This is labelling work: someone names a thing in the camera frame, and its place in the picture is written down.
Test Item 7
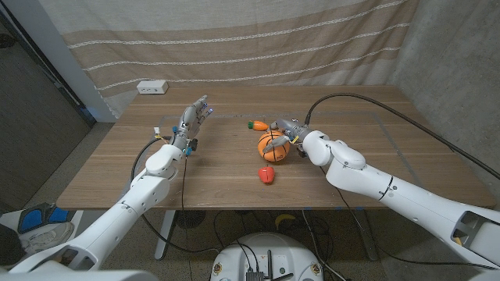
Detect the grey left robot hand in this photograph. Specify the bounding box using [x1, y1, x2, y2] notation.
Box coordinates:
[171, 94, 214, 151]

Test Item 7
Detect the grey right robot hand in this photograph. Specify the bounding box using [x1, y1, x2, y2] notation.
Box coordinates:
[262, 118, 313, 155]

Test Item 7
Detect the orange toy basketball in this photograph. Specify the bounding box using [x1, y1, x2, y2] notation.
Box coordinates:
[257, 130, 291, 163]

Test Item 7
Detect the orange toy carrot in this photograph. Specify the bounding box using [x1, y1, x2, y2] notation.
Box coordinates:
[247, 119, 270, 132]

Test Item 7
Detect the yellow toy banana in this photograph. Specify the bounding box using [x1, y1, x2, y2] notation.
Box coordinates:
[274, 213, 297, 230]

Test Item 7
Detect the white power strip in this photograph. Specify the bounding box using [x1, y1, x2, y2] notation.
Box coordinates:
[136, 80, 170, 95]

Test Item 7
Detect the beige striped backdrop cloth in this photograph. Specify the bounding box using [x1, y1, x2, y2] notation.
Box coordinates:
[38, 0, 421, 118]

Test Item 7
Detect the black round fan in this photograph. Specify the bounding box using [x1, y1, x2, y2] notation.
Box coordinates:
[174, 209, 207, 229]

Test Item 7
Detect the white table leg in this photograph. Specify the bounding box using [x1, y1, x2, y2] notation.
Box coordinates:
[154, 209, 177, 261]

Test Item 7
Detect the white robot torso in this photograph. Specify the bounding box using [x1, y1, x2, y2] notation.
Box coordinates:
[209, 232, 324, 281]

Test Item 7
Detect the grey table leg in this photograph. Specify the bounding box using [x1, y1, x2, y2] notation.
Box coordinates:
[353, 208, 379, 261]

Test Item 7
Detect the blue and black shoe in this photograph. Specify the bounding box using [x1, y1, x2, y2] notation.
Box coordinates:
[17, 201, 75, 234]

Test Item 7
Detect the white sneaker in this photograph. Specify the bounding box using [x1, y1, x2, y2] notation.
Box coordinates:
[19, 221, 75, 254]

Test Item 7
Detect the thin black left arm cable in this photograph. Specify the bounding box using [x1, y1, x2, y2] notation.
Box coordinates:
[180, 154, 195, 281]

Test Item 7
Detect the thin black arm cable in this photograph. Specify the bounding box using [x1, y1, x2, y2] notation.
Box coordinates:
[180, 154, 195, 281]
[318, 165, 493, 271]

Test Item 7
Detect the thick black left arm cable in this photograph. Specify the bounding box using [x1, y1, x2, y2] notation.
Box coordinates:
[130, 135, 220, 254]

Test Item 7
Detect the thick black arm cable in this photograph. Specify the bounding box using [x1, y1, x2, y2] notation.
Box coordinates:
[130, 135, 220, 254]
[304, 92, 500, 181]

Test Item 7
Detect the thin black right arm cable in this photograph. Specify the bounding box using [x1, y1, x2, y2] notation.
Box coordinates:
[318, 165, 493, 271]

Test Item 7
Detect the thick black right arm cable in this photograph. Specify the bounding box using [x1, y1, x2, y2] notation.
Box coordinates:
[304, 92, 500, 181]

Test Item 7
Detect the dark perforated wall panel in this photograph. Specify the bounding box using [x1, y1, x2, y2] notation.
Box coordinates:
[0, 11, 97, 214]

